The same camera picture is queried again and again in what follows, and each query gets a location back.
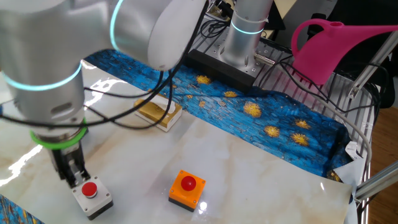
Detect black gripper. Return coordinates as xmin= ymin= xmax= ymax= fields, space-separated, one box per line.
xmin=48 ymin=142 xmax=91 ymax=189

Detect grey box red mushroom button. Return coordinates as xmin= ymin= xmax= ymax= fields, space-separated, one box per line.
xmin=72 ymin=175 xmax=114 ymax=221

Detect marble pattern mat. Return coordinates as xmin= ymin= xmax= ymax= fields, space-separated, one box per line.
xmin=0 ymin=60 xmax=358 ymax=224

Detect gold tissue box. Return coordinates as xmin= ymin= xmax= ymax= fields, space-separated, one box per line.
xmin=133 ymin=92 xmax=183 ymax=133

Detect orange box red button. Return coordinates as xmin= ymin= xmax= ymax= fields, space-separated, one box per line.
xmin=168 ymin=169 xmax=207 ymax=213

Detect white tissue sheet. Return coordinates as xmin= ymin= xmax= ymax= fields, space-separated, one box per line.
xmin=149 ymin=94 xmax=177 ymax=114

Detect blue starry night cloth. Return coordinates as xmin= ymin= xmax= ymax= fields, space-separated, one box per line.
xmin=0 ymin=49 xmax=355 ymax=224

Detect pink watering can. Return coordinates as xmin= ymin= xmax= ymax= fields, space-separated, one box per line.
xmin=290 ymin=18 xmax=398 ymax=86

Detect white cloth label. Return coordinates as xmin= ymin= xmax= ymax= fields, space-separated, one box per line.
xmin=345 ymin=141 xmax=364 ymax=161

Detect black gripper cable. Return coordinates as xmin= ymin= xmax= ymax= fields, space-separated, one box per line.
xmin=0 ymin=0 xmax=210 ymax=131

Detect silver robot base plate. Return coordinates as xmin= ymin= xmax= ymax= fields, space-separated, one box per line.
xmin=192 ymin=30 xmax=276 ymax=79

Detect black power cable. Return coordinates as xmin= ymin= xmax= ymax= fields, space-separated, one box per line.
xmin=257 ymin=58 xmax=389 ymax=113

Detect grey cable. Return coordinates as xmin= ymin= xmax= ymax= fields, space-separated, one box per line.
xmin=279 ymin=77 xmax=373 ymax=180

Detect aluminium frame post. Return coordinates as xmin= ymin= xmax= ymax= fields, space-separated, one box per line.
xmin=354 ymin=160 xmax=398 ymax=202
xmin=347 ymin=30 xmax=398 ymax=100

